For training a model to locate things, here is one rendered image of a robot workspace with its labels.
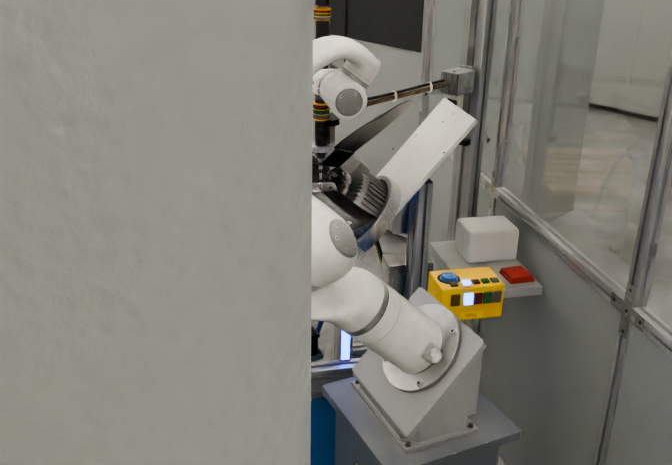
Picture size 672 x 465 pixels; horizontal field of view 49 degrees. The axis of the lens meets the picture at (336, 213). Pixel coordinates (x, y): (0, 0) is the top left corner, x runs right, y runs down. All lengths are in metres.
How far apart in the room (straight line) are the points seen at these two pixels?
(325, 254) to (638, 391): 1.05
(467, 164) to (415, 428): 1.28
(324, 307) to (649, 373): 0.92
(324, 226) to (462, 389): 0.46
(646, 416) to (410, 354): 0.76
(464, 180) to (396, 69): 1.82
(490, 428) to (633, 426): 0.58
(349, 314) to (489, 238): 1.10
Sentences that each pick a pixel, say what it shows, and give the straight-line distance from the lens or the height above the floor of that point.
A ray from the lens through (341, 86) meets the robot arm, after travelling 1.63.
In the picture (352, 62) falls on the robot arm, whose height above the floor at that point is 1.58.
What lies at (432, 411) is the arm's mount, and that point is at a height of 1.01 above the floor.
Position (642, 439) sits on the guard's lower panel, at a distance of 2.06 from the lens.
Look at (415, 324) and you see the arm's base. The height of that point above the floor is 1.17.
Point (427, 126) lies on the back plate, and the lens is 2.29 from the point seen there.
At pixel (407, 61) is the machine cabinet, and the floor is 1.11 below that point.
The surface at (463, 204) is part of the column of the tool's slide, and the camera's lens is 2.61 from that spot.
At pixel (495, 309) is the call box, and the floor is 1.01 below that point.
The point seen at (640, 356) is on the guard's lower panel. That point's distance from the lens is 1.99.
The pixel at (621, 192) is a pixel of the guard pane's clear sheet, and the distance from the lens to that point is 2.01.
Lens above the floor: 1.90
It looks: 22 degrees down
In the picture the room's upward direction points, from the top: 1 degrees clockwise
